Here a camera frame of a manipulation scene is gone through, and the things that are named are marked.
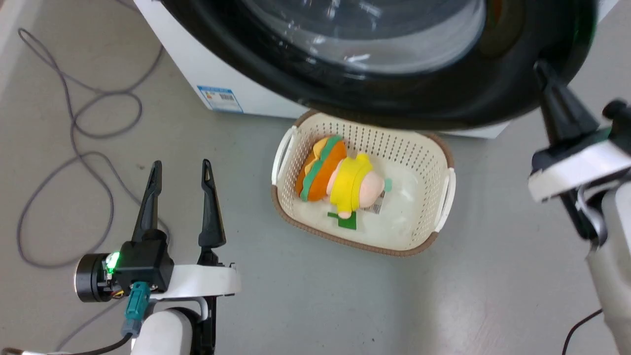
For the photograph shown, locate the white washing machine body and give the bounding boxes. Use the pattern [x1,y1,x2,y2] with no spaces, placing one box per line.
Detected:
[133,0,620,139]

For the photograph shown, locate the blue white energy label sticker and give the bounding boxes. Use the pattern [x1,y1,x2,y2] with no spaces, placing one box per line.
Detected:
[197,85,244,114]

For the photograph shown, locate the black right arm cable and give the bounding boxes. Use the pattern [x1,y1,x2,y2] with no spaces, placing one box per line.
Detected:
[561,309,604,355]

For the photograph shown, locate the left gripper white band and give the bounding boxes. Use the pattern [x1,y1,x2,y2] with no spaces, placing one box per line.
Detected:
[74,159,243,303]

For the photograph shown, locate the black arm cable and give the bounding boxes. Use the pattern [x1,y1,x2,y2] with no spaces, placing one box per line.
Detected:
[0,332,135,355]
[561,309,604,355]

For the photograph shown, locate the teal cable connector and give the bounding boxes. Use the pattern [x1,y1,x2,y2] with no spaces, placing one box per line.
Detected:
[122,282,151,339]

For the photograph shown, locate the grey floor cable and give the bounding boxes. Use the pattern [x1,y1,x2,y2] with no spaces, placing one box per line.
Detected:
[16,0,171,352]

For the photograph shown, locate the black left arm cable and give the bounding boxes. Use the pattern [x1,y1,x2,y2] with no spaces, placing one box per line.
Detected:
[0,332,135,355]

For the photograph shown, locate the cream perforated laundry basket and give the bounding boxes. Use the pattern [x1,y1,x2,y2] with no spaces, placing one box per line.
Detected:
[270,109,457,257]

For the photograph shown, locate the black round washing machine door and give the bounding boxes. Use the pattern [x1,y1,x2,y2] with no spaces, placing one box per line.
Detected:
[160,0,600,132]

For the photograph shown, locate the hamburger plush doll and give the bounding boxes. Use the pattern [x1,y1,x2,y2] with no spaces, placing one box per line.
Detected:
[294,135,393,230]

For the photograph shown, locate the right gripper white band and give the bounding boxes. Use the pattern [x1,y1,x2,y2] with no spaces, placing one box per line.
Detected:
[527,59,631,204]

